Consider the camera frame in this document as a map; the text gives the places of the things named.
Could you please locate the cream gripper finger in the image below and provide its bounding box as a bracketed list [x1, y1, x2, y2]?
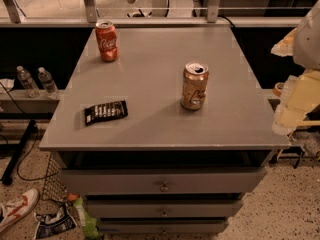
[272, 113, 296, 135]
[271, 28, 296, 57]

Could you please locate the orange gold soda can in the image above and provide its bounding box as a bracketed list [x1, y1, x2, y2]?
[181, 62, 209, 110]

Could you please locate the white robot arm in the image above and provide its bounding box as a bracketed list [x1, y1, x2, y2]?
[271, 1, 320, 135]

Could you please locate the red Coca-Cola can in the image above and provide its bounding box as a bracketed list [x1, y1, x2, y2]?
[95, 21, 119, 62]

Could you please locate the roll of masking tape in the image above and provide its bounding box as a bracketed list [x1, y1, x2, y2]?
[272, 82, 284, 96]

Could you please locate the yellow metal stand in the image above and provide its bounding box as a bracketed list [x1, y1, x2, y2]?
[273, 126, 320, 166]

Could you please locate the top grey drawer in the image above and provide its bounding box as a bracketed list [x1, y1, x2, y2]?
[61, 168, 266, 195]

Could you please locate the grey drawer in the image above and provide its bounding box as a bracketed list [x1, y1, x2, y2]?
[61, 168, 266, 195]
[99, 219, 228, 234]
[87, 200, 243, 218]

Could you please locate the grey drawer cabinet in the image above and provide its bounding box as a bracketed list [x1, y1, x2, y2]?
[40, 26, 288, 223]

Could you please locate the black snack bar wrapper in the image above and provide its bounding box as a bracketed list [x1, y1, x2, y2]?
[84, 100, 128, 126]

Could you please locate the middle grey drawer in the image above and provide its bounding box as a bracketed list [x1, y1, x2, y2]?
[87, 200, 243, 218]

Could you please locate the bottom grey drawer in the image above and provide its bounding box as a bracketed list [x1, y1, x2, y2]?
[99, 219, 228, 234]

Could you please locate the green spray bottle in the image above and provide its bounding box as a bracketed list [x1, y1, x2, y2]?
[67, 193, 103, 240]

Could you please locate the right clear water bottle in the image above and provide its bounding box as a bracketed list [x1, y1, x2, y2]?
[38, 67, 59, 99]

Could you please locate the clear water bottle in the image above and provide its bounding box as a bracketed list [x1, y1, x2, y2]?
[17, 66, 40, 98]
[38, 67, 59, 99]

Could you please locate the dark crumpled bag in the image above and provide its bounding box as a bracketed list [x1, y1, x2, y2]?
[34, 204, 77, 240]

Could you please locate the left clear water bottle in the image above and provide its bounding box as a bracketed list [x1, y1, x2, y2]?
[17, 66, 40, 98]

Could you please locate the black metal leg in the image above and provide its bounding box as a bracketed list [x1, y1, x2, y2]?
[1, 120, 36, 186]

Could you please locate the white red sneaker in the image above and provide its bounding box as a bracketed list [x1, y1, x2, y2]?
[0, 188, 40, 233]

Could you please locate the wire mesh panel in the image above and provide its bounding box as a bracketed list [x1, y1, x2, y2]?
[42, 155, 67, 203]

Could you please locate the black cable on floor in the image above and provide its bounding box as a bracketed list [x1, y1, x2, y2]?
[0, 82, 60, 182]

